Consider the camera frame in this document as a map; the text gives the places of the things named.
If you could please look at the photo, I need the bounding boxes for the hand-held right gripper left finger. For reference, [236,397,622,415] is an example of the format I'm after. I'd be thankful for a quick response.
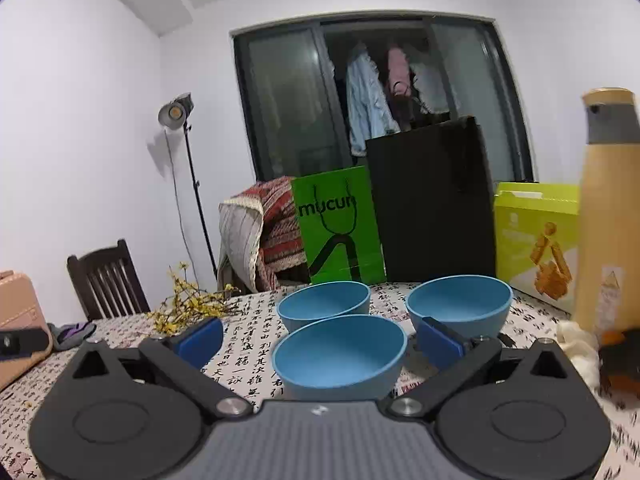
[70,317,252,419]

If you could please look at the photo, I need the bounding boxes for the white cloth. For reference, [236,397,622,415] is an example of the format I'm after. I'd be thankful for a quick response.
[556,320,601,391]

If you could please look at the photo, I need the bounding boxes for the dark sliding glass door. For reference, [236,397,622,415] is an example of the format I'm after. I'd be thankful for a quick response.
[230,10,535,196]

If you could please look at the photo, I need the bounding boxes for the hanging pink garment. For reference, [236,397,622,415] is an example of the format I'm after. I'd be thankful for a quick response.
[387,46,412,98]

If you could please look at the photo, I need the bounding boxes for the studio light on stand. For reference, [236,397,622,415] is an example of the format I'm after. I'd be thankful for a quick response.
[158,92,218,281]

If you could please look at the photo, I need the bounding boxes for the hanging white garment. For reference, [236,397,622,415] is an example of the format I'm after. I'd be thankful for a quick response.
[407,45,448,116]

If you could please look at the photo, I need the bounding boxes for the calligraphy printed tablecloth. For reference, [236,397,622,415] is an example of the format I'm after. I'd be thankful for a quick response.
[0,282,640,480]

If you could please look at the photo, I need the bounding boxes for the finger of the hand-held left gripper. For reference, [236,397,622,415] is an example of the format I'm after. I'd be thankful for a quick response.
[0,327,53,362]

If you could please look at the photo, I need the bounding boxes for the green paper bag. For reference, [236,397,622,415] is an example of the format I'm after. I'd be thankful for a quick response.
[291,165,387,285]

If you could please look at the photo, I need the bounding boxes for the red patterned blanket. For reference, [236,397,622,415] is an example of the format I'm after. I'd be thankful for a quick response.
[235,176,307,281]

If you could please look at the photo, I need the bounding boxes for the pink suitcase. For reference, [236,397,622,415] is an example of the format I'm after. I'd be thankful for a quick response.
[0,270,53,391]

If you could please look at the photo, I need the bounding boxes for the blue bowl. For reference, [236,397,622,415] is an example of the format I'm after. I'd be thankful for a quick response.
[271,315,408,402]
[406,275,514,341]
[276,281,372,333]

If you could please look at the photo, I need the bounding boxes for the yellow bottle with grey cap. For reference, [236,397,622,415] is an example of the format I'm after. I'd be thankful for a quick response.
[572,88,640,333]

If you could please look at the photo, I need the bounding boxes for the black and orange pouch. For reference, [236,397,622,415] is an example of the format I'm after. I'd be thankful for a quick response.
[597,327,640,406]

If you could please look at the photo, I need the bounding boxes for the dark wooden chair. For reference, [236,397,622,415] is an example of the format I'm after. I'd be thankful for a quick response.
[67,239,151,322]

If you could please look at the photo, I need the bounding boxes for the black paper bag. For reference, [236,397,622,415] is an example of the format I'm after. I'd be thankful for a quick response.
[366,116,497,283]

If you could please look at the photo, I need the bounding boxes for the hanging blue shirt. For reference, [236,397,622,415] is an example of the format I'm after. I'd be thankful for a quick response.
[346,42,401,157]

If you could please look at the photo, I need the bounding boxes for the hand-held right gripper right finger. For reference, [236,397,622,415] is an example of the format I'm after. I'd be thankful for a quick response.
[389,316,571,419]

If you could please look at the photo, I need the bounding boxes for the grey quilted cloth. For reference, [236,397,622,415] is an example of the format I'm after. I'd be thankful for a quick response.
[218,195,264,293]

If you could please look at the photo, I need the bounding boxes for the yellow-green snack box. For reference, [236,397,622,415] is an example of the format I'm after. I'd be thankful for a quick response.
[494,182,581,313]

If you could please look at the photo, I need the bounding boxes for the yellow flower branch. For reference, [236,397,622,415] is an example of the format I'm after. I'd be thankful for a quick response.
[147,261,241,336]

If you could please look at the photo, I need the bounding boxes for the purple grey cloth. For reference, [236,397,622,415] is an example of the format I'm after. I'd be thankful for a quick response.
[47,321,97,352]

